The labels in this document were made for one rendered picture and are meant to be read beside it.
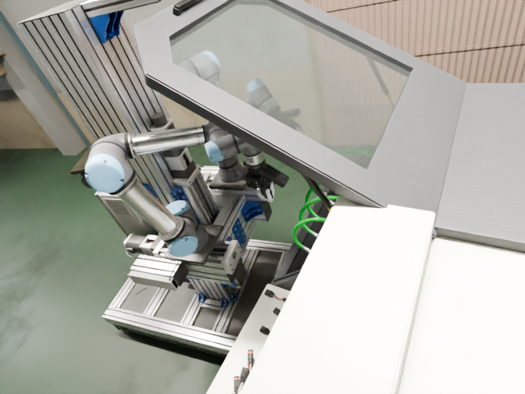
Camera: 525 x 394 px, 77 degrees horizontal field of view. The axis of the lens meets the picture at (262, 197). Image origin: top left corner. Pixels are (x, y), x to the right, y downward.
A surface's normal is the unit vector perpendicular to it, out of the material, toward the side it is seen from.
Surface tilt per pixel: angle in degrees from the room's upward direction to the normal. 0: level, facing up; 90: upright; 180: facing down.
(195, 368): 0
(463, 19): 90
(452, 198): 0
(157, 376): 0
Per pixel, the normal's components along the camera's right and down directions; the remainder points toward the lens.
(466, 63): -0.32, 0.69
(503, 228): -0.24, -0.73
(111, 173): 0.21, 0.50
